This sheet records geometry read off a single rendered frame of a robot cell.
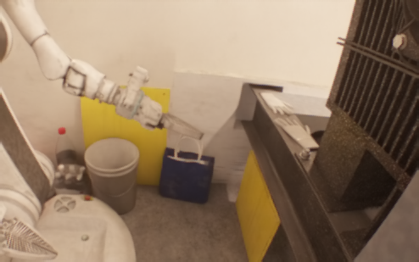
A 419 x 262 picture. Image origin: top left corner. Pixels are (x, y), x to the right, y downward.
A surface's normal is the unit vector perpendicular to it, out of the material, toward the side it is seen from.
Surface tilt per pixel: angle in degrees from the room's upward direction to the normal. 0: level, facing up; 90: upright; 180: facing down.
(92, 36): 90
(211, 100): 90
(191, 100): 90
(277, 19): 90
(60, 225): 73
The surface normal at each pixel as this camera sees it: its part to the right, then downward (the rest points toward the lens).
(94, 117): 0.11, 0.46
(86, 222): 0.22, 0.25
